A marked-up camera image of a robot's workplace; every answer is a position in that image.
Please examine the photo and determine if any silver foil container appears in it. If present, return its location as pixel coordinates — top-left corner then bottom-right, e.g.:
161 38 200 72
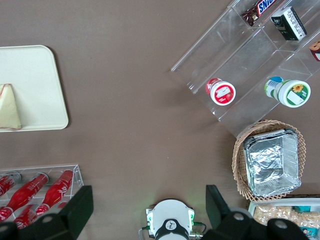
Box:
242 127 302 197

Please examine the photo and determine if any red brown snack packet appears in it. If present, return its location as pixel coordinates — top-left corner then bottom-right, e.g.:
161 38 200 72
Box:
309 39 320 62

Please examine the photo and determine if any black small carton box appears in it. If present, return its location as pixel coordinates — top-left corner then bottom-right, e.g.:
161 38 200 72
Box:
271 6 308 42

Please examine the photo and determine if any red cola bottle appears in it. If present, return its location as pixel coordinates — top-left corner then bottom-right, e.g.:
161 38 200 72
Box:
35 169 75 217
13 204 38 230
0 174 22 199
0 172 50 223

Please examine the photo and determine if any clear acrylic tiered shelf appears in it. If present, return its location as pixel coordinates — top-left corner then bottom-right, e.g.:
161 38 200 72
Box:
170 0 320 140

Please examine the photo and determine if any puffed rice snack packet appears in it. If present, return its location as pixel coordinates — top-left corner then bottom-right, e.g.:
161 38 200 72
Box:
253 204 320 230

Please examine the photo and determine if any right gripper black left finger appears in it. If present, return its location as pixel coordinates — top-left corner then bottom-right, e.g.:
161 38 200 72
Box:
0 185 94 240

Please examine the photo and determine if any green sunflower lidded cup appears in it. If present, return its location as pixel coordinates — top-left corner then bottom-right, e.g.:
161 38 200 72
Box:
264 76 312 108

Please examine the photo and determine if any white wrapped triangle sandwich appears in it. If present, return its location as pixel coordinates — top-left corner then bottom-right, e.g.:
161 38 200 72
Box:
0 83 23 131

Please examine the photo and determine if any clear acrylic bottle rack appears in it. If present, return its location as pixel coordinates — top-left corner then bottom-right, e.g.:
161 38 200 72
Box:
0 163 85 223

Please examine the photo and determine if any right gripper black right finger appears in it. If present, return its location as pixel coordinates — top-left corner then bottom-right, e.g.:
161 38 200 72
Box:
201 184 311 240

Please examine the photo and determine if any Snickers chocolate bar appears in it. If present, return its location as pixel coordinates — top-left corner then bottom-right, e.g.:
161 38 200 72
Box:
241 0 278 27

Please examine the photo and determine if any red strawberry yogurt cup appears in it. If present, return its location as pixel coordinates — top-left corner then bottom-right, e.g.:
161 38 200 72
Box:
205 77 237 106

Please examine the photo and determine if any cream plastic tray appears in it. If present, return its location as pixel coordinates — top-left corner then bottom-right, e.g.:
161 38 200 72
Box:
0 44 70 133

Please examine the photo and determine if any teal snack packet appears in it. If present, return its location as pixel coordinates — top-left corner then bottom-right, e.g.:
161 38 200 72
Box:
293 205 316 238

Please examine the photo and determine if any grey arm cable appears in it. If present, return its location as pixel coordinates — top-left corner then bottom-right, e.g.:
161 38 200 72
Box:
138 225 151 240

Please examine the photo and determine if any light wicker basket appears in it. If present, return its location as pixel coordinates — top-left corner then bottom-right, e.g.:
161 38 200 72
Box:
232 119 307 202

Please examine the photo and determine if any white plastic bin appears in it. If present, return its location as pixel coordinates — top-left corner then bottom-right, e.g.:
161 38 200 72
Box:
247 197 320 240

